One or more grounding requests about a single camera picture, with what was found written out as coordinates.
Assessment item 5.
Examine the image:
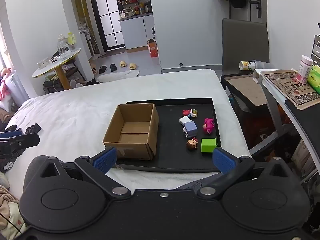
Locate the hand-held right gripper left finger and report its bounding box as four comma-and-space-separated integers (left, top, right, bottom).
37, 147, 132, 198

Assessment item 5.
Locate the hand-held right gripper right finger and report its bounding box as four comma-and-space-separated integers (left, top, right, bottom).
197, 147, 293, 198

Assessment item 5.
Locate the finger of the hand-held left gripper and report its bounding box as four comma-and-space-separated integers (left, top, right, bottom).
0, 129, 22, 139
0, 133, 40, 159

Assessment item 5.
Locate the green cube toy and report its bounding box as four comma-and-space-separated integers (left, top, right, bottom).
201, 138, 217, 153

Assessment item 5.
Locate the brown cardboard box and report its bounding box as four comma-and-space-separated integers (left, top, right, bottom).
103, 103, 159, 160

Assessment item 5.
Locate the brown-haired doll head figurine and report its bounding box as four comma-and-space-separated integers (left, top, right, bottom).
186, 137, 199, 151

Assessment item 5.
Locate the pink bear figurine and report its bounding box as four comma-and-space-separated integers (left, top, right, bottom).
202, 118, 215, 133

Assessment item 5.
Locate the lavender cube toy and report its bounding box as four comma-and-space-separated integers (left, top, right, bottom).
183, 121, 198, 139

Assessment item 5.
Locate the black tray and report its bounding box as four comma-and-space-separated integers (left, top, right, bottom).
115, 97, 222, 173

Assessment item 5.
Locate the pink plush toy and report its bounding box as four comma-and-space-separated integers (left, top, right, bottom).
0, 67, 12, 102

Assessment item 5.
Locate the brown board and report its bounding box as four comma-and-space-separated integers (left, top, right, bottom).
226, 76, 268, 107

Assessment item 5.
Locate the black side table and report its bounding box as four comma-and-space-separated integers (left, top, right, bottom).
220, 72, 285, 160

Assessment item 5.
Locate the white floor mat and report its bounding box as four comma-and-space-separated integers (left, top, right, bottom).
96, 69, 140, 83

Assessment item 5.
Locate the round table with yellow leg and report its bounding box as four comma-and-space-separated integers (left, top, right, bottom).
32, 47, 82, 90

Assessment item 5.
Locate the white desk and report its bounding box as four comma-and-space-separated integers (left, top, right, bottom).
252, 69, 320, 160

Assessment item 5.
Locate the yellow and white paper cup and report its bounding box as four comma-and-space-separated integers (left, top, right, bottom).
239, 60, 257, 71

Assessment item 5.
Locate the patterned desk mat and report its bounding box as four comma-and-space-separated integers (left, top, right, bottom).
264, 70, 320, 110

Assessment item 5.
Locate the clear water bottle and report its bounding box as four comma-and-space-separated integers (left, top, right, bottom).
57, 34, 68, 57

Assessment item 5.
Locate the yellow-capped bottle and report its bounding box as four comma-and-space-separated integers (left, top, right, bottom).
67, 32, 76, 52

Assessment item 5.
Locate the grey chair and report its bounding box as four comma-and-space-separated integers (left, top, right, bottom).
222, 18, 270, 77

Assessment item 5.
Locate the orange carton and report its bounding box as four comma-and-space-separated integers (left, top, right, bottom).
147, 40, 158, 58

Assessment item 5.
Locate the white bottle with pink cap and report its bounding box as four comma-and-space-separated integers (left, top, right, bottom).
296, 55, 313, 85

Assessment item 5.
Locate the green wet wipes pack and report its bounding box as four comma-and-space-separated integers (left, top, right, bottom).
307, 65, 320, 88

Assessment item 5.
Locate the white standing fan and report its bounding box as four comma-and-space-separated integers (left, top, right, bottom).
79, 24, 92, 55

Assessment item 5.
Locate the white kitchen cabinet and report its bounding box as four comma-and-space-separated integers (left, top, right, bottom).
119, 14, 154, 50

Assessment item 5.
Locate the black-framed glass door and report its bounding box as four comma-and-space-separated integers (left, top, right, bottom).
88, 0, 125, 53

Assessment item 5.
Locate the grey drawer organizer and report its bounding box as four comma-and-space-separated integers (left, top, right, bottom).
310, 34, 320, 67

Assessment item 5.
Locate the black wire shelf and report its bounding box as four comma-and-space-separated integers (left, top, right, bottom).
43, 62, 87, 92

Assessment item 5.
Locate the black door handle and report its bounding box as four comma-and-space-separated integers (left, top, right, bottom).
249, 0, 262, 18

